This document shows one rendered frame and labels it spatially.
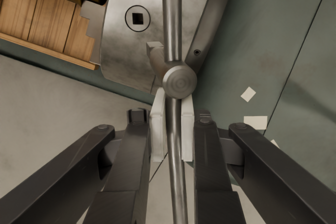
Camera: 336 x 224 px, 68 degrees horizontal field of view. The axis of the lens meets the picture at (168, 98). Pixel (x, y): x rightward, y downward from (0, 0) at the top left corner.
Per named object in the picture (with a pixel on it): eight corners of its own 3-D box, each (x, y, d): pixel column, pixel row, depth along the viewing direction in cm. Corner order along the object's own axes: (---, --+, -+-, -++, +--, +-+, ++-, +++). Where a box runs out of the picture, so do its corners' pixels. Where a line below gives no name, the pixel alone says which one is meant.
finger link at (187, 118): (181, 115, 14) (194, 115, 14) (181, 86, 21) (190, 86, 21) (181, 162, 15) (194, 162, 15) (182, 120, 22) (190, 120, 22)
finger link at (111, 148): (148, 167, 13) (92, 167, 13) (155, 129, 18) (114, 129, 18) (146, 141, 13) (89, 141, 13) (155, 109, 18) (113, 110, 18)
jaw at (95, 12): (141, 19, 45) (122, 81, 47) (144, 22, 50) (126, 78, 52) (82, -2, 44) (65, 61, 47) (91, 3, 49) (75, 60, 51)
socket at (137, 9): (129, 3, 35) (124, 5, 32) (153, 3, 34) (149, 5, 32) (131, 27, 36) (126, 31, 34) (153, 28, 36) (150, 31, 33)
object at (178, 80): (141, 38, 25) (162, 67, 15) (163, 36, 25) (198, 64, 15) (143, 59, 26) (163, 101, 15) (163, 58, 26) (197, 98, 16)
